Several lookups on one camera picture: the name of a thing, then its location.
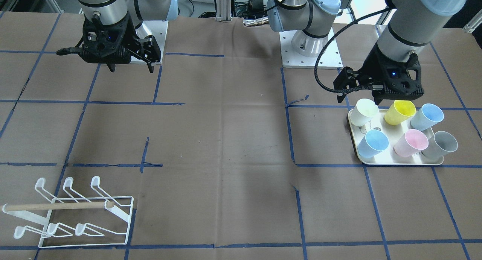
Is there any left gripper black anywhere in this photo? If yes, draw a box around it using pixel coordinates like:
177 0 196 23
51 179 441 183
333 44 424 105

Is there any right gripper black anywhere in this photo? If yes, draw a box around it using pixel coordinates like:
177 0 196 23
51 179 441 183
79 16 162 73

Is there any light blue cup front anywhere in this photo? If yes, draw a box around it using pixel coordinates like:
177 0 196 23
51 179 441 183
357 129 389 158

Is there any light blue cup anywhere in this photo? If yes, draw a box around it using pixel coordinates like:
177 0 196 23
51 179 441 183
410 103 444 131
357 129 389 158

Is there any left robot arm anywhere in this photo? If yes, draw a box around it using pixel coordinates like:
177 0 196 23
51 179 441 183
266 0 467 104

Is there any white plastic cup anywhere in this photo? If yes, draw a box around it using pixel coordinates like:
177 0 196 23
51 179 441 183
350 98 379 127

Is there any yellow plastic cup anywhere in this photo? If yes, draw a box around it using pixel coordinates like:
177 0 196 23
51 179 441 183
384 100 416 126

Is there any light blue cup back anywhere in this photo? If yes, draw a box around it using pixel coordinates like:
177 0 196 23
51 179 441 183
410 103 444 131

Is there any pink plastic cup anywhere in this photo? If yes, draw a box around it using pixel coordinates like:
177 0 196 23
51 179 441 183
394 129 429 157

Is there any grey plastic cup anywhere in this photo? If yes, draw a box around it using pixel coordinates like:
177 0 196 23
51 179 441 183
422 131 458 160

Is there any cream plastic tray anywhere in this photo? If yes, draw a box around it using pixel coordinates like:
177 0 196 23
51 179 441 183
347 109 444 166

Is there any black power adapter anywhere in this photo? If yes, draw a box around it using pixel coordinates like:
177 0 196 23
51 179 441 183
248 0 264 14

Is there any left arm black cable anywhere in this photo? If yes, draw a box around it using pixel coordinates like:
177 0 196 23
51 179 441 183
315 6 396 94

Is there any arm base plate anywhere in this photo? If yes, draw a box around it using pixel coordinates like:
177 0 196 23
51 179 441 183
136 21 169 65
279 29 344 69

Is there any aluminium frame post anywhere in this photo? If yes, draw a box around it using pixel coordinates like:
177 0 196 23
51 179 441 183
215 0 233 22

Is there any white wire cup rack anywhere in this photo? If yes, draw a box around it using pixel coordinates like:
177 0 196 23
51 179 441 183
2 176 134 249

